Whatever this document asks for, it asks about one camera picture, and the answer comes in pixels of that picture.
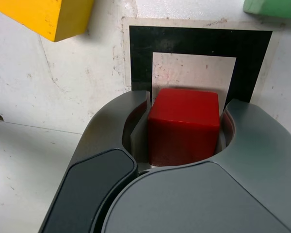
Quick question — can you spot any red cube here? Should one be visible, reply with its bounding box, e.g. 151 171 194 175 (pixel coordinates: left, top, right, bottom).
147 88 221 168

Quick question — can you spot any black tape square outline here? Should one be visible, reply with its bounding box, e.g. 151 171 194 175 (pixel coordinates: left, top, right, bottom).
129 25 274 104

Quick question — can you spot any green cube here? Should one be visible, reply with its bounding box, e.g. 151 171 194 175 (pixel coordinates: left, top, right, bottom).
242 0 291 19

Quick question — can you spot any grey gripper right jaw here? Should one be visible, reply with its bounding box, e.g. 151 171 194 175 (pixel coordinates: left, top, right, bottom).
93 98 291 233

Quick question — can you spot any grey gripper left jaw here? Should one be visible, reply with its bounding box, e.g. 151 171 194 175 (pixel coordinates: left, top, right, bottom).
40 90 151 233

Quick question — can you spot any yellow cube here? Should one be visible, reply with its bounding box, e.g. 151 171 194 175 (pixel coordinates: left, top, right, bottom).
0 0 95 43

